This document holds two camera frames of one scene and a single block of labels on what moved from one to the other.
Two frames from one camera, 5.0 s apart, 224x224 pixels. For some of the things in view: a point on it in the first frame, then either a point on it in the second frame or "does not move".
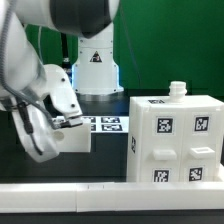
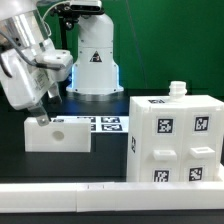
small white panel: (161, 144) does not move
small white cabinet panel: (200, 144) does not move
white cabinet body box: (176, 138) does not move
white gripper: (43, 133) to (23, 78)
